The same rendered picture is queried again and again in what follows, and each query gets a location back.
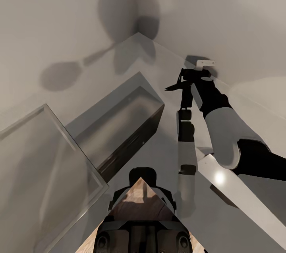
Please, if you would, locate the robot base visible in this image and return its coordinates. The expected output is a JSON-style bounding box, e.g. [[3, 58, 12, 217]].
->
[[93, 215, 193, 253]]

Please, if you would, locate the parer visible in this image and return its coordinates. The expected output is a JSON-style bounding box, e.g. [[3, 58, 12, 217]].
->
[[167, 80, 191, 89]]

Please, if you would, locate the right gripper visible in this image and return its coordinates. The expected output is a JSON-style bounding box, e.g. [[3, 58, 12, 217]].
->
[[181, 68, 209, 81]]

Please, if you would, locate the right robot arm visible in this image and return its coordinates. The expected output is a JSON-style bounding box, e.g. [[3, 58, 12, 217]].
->
[[181, 60, 286, 227]]

